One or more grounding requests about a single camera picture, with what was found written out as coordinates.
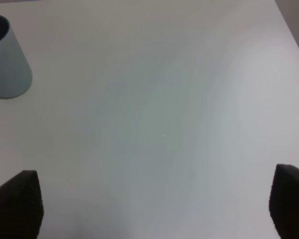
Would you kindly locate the teal green cup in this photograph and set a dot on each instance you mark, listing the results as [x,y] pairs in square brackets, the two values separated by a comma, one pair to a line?
[15,71]

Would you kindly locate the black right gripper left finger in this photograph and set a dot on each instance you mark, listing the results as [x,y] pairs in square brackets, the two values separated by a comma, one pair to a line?
[21,206]

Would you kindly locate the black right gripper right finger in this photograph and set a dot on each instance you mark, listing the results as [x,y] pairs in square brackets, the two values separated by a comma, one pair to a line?
[284,201]

